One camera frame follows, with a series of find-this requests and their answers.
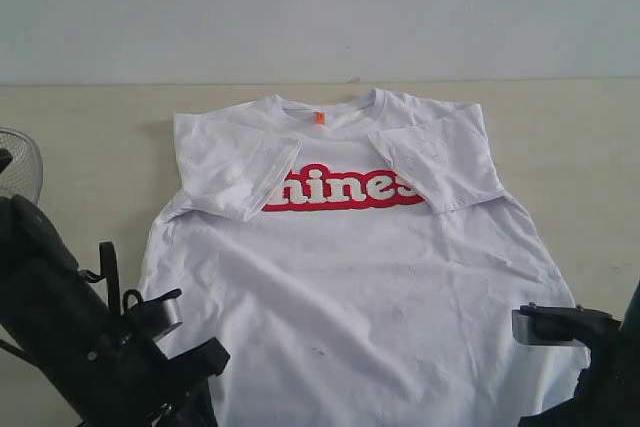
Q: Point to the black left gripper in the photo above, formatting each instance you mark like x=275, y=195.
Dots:
x=162, y=391

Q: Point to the white t-shirt red print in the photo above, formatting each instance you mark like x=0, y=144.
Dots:
x=360, y=263

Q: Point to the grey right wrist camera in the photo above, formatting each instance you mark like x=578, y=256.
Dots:
x=535, y=325

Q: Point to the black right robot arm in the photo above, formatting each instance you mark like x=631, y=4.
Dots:
x=607, y=390

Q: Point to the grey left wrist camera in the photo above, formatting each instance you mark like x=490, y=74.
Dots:
x=155, y=318

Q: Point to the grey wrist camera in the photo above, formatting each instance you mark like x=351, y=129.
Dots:
x=155, y=318
x=535, y=325

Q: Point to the metal wire mesh basket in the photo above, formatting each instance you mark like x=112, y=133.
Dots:
x=21, y=165

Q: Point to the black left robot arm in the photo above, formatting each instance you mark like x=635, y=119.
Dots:
x=96, y=344

